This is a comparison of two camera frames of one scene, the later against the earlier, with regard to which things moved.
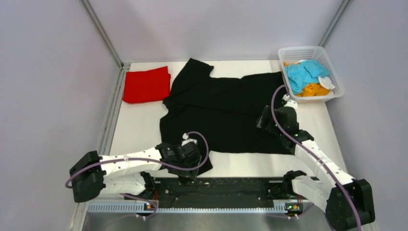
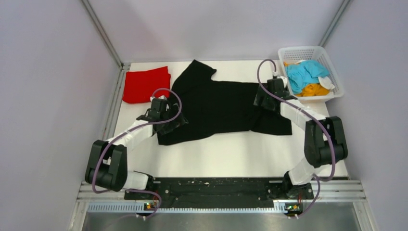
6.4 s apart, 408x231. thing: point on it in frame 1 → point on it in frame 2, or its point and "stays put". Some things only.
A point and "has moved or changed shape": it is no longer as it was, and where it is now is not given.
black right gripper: (267, 114) → (261, 92)
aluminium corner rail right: (338, 16) stays put
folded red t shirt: (153, 85) stays put
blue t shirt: (306, 71) stays put
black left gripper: (192, 175) → (175, 122)
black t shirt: (220, 114) has moved or changed shape
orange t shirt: (312, 89) stays put
